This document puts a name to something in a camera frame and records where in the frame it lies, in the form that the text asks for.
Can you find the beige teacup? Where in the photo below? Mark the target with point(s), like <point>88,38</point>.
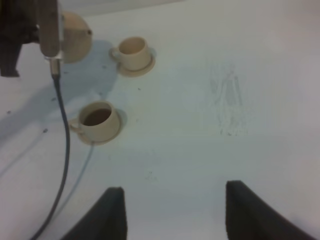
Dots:
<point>96,123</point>
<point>132,53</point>

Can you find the far beige cup saucer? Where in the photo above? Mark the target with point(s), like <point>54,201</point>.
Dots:
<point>140,71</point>

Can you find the near beige teacup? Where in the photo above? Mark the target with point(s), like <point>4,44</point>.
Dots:
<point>96,123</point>

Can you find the beige cup saucer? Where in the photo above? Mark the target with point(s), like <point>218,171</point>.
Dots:
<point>110,140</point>
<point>140,71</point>

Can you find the beige ceramic teapot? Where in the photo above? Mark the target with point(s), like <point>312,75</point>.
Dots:
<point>77,38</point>

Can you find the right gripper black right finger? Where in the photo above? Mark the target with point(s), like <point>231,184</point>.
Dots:
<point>248,217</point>

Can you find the far beige teacup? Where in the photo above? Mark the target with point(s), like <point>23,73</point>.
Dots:
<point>132,53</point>

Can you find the near beige cup saucer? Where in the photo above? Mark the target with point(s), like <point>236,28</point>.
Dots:
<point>110,140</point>

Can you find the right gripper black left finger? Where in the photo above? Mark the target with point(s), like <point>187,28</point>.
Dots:
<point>106,220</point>

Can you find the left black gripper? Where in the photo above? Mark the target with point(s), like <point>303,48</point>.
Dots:
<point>18,26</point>

